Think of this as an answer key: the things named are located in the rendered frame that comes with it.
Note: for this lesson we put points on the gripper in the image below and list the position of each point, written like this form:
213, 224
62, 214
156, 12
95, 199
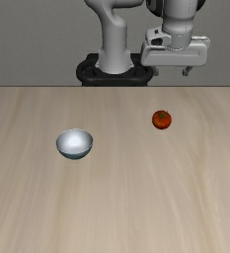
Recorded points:
172, 56

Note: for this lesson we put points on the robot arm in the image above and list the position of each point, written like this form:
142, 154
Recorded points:
114, 46

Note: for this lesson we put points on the red tomato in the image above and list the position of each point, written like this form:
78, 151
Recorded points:
162, 120

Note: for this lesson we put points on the grey metal bowl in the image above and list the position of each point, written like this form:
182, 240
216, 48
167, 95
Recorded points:
74, 143

